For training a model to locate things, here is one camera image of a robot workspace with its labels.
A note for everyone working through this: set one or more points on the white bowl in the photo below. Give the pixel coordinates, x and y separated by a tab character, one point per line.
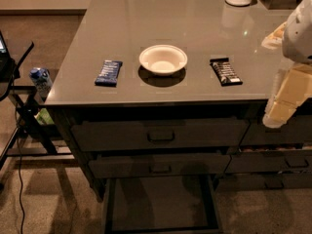
163	59

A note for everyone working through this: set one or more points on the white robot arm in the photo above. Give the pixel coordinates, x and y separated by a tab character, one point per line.
297	38

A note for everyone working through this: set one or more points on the green packet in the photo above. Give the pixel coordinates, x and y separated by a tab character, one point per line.
43	117

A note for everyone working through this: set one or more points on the bottom right drawer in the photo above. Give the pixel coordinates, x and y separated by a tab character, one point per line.
263	182

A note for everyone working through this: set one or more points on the blue rxbar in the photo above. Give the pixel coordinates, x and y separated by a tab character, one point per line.
109	72

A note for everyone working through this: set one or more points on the top left drawer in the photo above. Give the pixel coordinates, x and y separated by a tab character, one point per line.
137	135

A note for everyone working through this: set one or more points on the black side stand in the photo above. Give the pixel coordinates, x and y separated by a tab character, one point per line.
27	103

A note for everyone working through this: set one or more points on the black chocolate rxbar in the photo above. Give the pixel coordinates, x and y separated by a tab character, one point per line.
225	72

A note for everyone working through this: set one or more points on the middle left drawer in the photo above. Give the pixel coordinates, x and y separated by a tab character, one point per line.
159	165

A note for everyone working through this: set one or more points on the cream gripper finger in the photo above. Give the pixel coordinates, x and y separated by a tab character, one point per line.
291	88
274	39

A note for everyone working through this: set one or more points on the middle right drawer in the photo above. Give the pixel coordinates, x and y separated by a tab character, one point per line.
270	161

